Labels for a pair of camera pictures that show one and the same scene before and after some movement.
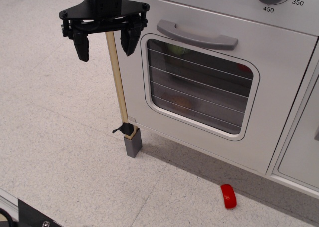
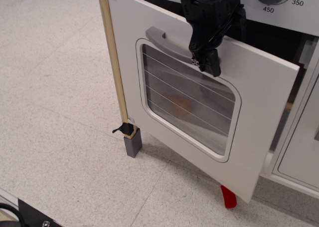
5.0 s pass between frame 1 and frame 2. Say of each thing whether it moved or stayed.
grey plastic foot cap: stayed
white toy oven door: moved
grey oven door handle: moved
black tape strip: stayed
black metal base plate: stayed
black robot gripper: moved
